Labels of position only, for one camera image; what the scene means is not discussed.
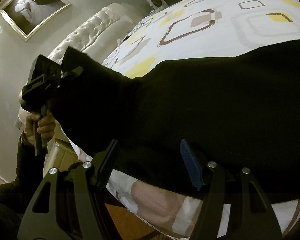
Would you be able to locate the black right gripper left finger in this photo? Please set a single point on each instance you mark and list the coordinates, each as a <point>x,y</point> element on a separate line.
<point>70,205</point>

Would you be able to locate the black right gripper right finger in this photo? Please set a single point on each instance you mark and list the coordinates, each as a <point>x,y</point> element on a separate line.
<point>251,214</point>

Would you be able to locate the black pants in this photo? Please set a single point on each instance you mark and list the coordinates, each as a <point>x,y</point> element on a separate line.
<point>241,111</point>

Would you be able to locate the person left hand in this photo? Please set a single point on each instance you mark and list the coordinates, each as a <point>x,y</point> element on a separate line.
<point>46,127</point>

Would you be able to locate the white tufted leather headboard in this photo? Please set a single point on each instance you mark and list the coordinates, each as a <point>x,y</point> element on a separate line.
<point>101,34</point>

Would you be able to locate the framed black white photo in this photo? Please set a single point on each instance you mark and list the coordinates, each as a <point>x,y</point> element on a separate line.
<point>26,17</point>

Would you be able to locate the small desk fan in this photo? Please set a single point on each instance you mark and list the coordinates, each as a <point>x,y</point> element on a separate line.
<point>156,5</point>

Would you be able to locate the patterned white bed sheet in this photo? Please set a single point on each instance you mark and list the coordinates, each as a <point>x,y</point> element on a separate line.
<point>195,29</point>

